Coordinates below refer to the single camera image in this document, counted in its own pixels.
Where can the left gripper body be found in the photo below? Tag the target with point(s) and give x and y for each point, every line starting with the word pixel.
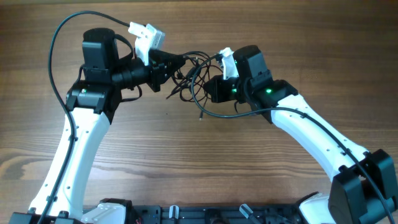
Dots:
pixel 156 66

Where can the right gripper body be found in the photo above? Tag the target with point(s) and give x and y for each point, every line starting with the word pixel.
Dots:
pixel 219 90

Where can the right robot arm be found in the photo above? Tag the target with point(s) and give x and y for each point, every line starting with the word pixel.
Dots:
pixel 363 183

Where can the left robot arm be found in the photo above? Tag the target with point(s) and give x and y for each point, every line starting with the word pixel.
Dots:
pixel 91 104

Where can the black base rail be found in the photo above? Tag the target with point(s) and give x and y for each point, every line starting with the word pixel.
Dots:
pixel 243 214

